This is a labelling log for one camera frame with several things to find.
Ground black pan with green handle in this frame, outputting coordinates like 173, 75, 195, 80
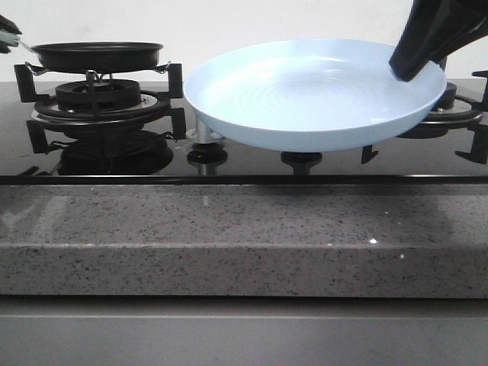
0, 30, 164, 73

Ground light blue plate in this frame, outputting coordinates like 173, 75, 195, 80
184, 39, 447, 153

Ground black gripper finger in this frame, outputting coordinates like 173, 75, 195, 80
0, 42, 11, 53
0, 15, 22, 35
390, 0, 487, 82

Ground black burner with pan support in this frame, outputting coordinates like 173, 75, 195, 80
14, 63, 183, 132

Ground grey cabinet front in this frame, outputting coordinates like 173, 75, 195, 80
1, 297, 487, 365

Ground black glass gas cooktop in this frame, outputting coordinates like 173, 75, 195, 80
1, 80, 487, 185

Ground silver stove knob left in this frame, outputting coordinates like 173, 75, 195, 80
186, 117, 225, 145

